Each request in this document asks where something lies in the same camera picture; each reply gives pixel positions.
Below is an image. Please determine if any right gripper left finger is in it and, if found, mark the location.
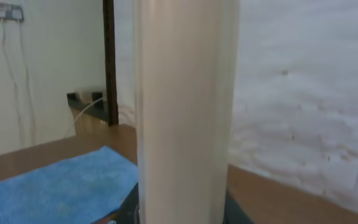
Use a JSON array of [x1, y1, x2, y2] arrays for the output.
[[116, 182, 140, 224]]

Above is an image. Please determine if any white pipette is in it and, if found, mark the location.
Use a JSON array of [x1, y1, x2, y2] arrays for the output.
[[132, 0, 241, 224]]

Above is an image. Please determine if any wall socket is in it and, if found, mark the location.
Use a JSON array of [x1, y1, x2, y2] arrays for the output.
[[0, 1, 24, 22]]

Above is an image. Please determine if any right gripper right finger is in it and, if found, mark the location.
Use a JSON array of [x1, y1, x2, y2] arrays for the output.
[[224, 189, 255, 224]]

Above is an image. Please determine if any blue cloth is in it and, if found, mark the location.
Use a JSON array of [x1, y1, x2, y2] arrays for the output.
[[0, 145, 139, 224]]

